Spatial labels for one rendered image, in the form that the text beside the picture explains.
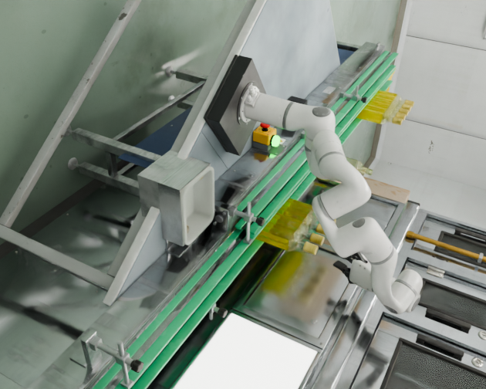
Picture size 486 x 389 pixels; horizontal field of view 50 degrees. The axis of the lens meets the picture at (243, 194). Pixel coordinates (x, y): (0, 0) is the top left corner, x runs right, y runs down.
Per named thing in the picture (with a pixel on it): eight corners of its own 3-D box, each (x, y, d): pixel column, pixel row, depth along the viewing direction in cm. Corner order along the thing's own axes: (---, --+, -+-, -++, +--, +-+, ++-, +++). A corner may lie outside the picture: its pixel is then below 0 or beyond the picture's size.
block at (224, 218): (210, 226, 182) (227, 233, 180) (210, 204, 177) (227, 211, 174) (215, 221, 185) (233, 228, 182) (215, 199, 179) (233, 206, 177)
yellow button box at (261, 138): (251, 146, 208) (268, 151, 206) (251, 130, 204) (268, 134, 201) (259, 139, 213) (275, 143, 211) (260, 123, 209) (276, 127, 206)
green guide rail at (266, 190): (234, 211, 179) (255, 218, 176) (234, 208, 178) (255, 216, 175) (384, 52, 304) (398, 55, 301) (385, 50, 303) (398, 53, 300)
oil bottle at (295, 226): (249, 225, 197) (301, 245, 189) (250, 214, 194) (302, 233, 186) (256, 218, 201) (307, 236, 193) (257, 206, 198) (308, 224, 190)
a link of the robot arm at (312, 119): (295, 93, 172) (341, 106, 166) (294, 126, 182) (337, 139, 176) (282, 109, 166) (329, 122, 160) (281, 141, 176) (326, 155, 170)
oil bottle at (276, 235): (241, 234, 193) (295, 254, 185) (242, 222, 190) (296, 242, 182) (249, 226, 197) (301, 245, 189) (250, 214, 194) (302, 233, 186)
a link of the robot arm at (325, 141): (349, 150, 153) (344, 191, 164) (332, 104, 170) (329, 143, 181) (317, 153, 152) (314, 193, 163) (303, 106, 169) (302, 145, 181)
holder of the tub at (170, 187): (163, 251, 172) (183, 259, 169) (157, 182, 155) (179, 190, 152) (192, 222, 184) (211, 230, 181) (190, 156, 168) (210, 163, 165)
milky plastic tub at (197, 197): (163, 239, 168) (186, 248, 165) (158, 182, 155) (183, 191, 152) (193, 211, 181) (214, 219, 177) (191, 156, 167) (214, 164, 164)
